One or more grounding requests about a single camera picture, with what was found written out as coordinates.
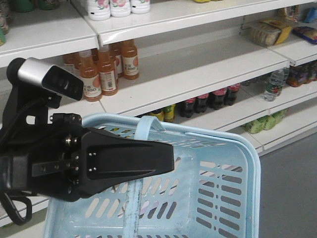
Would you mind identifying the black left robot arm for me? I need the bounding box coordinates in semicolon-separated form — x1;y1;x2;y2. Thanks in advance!
0;114;174;202

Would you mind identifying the orange C100 juice bottle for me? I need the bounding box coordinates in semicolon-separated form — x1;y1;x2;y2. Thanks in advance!
121;39;139;80
79;50;102;102
98;45;118;96

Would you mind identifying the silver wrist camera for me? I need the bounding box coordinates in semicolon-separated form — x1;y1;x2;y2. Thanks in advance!
17;58;84;101

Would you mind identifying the yellow lemon tea bottle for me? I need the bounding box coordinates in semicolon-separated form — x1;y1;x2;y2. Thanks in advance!
163;104;176;122
149;109;164;121

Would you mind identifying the dark cola plastic bottle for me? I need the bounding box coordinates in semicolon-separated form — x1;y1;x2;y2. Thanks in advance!
195;93;209;113
210;87;227;110
224;83;241;106
179;97;196;118

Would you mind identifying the white peach drink bottle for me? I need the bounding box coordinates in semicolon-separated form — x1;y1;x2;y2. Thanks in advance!
109;0;131;17
87;0;110;21

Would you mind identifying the blue yellow chip bag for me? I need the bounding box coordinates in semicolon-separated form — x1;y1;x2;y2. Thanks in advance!
292;26;317;45

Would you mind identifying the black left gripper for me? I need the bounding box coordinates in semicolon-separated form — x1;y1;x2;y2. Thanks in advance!
0;113;84;202

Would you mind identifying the clear water bottle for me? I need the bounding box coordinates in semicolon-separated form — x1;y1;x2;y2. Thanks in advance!
264;68;284;102

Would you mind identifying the boxed snack yellow label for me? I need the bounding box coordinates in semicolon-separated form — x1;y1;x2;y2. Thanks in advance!
249;19;293;47

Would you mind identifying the light blue plastic basket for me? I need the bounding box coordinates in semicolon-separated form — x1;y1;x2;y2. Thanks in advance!
44;113;261;238

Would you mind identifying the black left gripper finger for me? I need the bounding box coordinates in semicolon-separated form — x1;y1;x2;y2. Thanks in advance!
79;127;174;198

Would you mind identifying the white shelf unit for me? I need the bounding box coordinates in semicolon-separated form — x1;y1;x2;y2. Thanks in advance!
0;0;317;229

